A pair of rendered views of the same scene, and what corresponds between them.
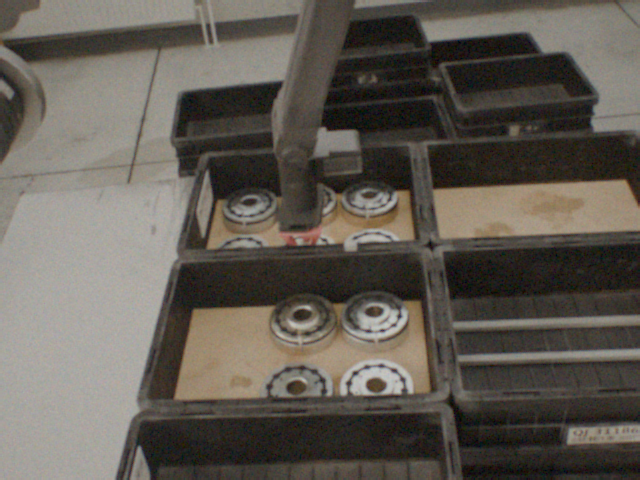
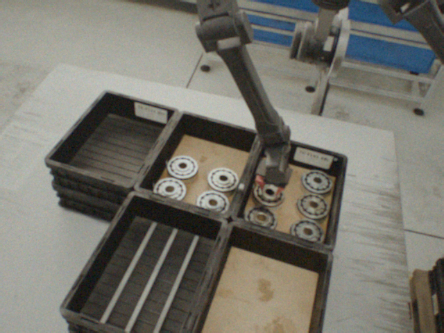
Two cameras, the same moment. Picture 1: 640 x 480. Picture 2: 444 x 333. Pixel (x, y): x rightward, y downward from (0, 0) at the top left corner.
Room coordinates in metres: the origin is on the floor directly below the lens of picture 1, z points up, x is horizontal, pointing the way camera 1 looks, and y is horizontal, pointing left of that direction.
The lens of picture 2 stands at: (0.94, -0.91, 1.90)
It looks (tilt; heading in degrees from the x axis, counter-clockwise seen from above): 46 degrees down; 96
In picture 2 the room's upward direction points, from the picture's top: 7 degrees clockwise
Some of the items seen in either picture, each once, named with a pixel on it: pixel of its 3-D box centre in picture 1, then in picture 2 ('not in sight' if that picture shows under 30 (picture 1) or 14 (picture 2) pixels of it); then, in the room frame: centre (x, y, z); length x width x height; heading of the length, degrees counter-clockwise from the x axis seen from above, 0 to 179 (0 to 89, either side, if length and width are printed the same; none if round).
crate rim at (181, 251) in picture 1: (305, 199); (293, 186); (1.07, 0.00, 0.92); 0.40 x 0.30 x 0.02; 84
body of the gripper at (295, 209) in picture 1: (299, 192); (275, 166); (1.00, 0.01, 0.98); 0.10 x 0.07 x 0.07; 171
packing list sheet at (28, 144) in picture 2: not in sight; (12, 152); (0.04, 0.07, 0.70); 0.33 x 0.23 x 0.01; 89
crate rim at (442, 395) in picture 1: (296, 325); (202, 160); (0.77, 0.03, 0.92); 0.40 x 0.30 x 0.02; 84
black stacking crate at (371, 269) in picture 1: (299, 350); (201, 171); (0.77, 0.03, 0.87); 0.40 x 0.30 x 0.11; 84
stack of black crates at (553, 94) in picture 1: (510, 145); not in sight; (2.00, -0.64, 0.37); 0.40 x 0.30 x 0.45; 89
